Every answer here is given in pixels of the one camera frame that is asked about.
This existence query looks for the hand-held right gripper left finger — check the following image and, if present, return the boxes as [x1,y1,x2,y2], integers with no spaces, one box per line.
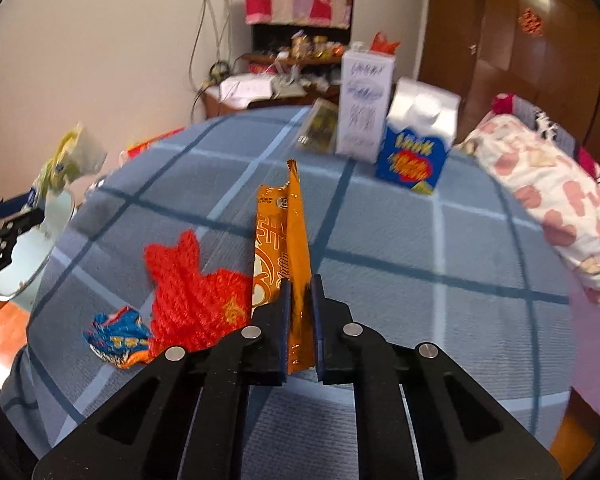
[32,281,293,480]

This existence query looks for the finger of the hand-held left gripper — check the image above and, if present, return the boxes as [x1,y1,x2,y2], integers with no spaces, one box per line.
[0,187,40,226]
[0,208,46,286]

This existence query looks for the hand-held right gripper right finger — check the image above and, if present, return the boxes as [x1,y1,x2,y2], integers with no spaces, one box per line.
[310,274,563,480]

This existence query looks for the light blue enamel basin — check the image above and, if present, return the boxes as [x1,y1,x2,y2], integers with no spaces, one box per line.
[0,187,79,304]

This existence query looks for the yellow white wrapper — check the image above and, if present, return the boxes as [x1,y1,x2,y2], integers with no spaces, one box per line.
[34,122,109,211]

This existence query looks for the orange snack wrapper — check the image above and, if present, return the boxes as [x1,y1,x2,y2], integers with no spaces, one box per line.
[250,159,321,376]

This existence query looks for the red foam mesh net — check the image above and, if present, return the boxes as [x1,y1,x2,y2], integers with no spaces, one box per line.
[143,229,255,361]

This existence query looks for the blue plaid bedsheet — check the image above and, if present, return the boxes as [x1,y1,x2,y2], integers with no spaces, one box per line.
[0,105,576,462]

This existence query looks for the blue orange crumpled wrapper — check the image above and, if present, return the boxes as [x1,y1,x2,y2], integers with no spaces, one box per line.
[82,305,154,370]

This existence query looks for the blue carton with silver top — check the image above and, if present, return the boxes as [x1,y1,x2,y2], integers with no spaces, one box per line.
[374,77,461,196]

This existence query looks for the wooden tv cabinet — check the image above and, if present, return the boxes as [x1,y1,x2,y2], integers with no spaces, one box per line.
[202,52,351,121]

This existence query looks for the white patterned carton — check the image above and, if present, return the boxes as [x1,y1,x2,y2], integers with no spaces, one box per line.
[335,48,397,164]

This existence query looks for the white flat box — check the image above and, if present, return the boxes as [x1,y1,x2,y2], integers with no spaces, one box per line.
[218,75,276,104]

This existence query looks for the floral pink pillow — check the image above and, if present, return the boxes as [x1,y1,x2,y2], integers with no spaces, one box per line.
[452,92,600,334]

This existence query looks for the gold jars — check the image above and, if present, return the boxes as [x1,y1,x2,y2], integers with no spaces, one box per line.
[289,32,346,59]

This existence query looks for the black television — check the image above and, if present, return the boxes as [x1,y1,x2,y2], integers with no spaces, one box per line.
[251,23,354,61]

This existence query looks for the orange plastic bag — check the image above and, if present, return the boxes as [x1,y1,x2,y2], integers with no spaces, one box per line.
[369,31,401,55]

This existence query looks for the wooden door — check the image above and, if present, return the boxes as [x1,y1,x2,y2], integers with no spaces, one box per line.
[419,0,486,84]

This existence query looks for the wooden wardrobe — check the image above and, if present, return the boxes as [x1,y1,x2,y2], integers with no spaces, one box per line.
[475,0,600,162]

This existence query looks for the red paper decoration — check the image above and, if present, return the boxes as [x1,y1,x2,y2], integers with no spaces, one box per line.
[517,7,545,37]

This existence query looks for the grey wall cables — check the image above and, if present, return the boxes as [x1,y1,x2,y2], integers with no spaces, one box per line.
[187,0,234,92]

